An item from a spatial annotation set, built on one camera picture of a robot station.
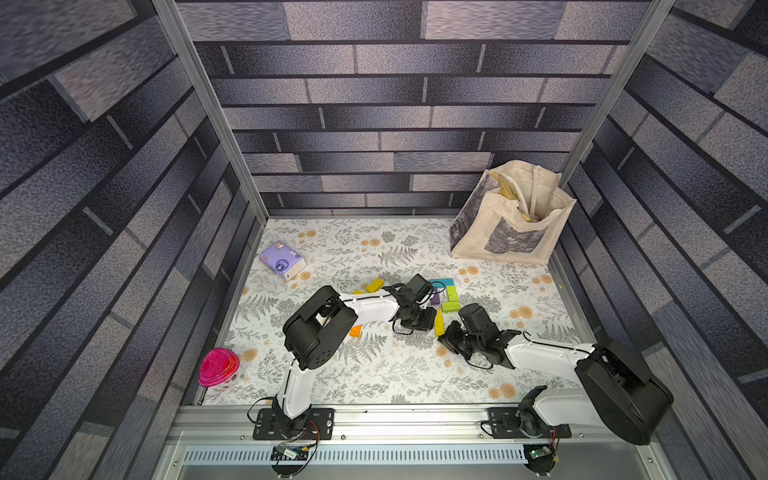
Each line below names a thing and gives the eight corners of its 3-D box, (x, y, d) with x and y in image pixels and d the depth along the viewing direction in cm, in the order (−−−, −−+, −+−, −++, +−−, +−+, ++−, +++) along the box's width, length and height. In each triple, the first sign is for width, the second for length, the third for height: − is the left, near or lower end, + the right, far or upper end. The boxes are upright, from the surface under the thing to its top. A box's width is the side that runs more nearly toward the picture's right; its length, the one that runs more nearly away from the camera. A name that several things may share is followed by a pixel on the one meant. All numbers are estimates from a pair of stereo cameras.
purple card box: (263, 265, 108) (257, 255, 103) (282, 250, 112) (277, 239, 107) (287, 283, 103) (282, 273, 98) (306, 266, 107) (302, 256, 102)
